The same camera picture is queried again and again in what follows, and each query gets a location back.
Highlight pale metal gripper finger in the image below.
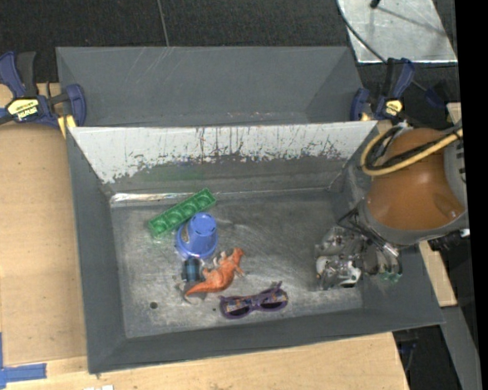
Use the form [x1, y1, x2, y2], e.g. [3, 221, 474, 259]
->
[312, 225, 350, 258]
[314, 253, 363, 292]

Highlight purple sunglasses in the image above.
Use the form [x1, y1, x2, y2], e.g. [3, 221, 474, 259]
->
[216, 280, 291, 320]

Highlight orange toy dinosaur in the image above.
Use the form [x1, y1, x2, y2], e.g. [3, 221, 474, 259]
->
[180, 247, 249, 298]

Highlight blue plastic cup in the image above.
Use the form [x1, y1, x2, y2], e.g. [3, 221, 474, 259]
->
[172, 210, 222, 262]

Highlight small dark blue block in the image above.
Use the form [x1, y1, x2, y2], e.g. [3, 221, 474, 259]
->
[180, 256, 205, 284]

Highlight green studded flat block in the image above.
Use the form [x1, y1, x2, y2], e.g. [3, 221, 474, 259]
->
[145, 186, 220, 240]

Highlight grey metal bin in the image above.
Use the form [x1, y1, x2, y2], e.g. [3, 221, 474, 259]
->
[54, 21, 448, 376]

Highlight pale brown flat board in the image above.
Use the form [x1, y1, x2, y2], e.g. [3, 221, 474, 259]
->
[0, 118, 91, 368]

